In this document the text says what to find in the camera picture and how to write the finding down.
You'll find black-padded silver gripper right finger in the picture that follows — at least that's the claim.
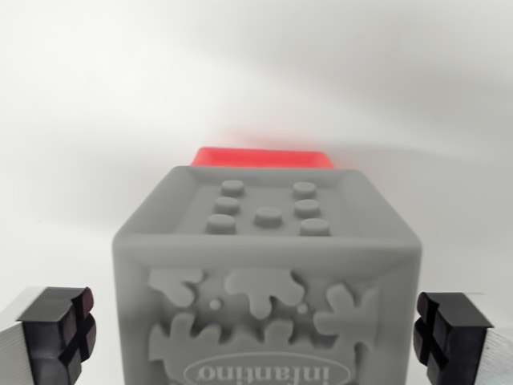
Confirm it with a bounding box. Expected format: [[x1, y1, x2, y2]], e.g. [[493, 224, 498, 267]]
[[414, 291, 513, 385]]

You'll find black-padded silver gripper left finger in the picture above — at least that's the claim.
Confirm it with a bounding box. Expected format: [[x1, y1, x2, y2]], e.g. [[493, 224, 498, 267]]
[[0, 285, 98, 385]]

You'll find grey embossed rubber cube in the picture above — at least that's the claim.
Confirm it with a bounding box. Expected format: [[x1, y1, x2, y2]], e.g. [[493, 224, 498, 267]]
[[111, 166, 424, 385]]

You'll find red embossed rubber cube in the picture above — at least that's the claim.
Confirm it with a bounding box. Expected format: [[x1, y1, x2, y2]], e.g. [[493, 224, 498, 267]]
[[190, 146, 336, 170]]

